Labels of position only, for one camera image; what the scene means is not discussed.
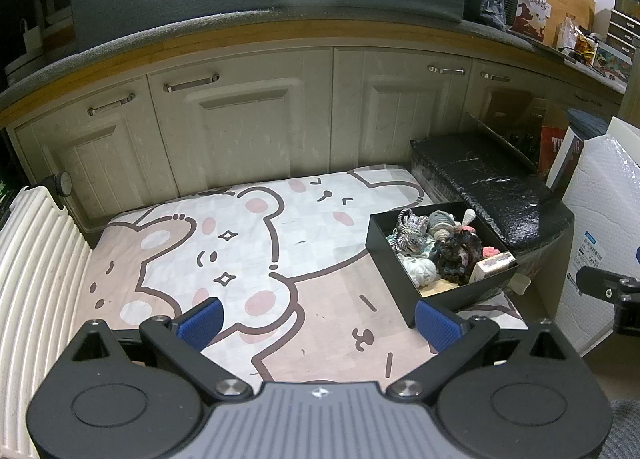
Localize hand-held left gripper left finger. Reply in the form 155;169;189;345
67;296;253;402

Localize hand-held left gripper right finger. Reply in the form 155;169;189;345
387;299;573;400

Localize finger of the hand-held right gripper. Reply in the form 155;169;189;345
614;290;640;336
575;266;640;301

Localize black storage box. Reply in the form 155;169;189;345
365;199;521;330

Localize pale blue-white crochet toy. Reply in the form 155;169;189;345
397;254;438;287

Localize dark brown crochet toy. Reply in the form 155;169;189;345
430;229;483;285

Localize small cream printed box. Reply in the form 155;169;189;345
470;251;518;285

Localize black-white rope knot toy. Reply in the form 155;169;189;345
392;208;431;255

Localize blue-grey crochet ball toy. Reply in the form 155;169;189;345
427;210;456;240

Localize white bubble wrap package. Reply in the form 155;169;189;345
555;136;640;355

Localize person's grey trousers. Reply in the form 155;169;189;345
597;399;640;459

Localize cartoon bear printed blanket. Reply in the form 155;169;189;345
80;164;531;385

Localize red printed box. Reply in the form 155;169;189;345
537;124;586;190

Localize white board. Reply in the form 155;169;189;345
602;116;640;160

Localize white ribbed suitcase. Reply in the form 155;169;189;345
0;184;93;459

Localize cream base cabinet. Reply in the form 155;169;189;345
10;34;626;240

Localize suitcase caster wheel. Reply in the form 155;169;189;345
40;170;75;210

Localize colourful printed box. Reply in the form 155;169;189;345
592;42;633;82

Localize colourful snack bags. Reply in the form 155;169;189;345
555;14;601;60

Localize grey drawer unit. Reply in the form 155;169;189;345
607;0;640;47

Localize red-white printed bag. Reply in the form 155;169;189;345
510;0;553;40

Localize white paper bag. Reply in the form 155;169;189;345
20;16;46;57

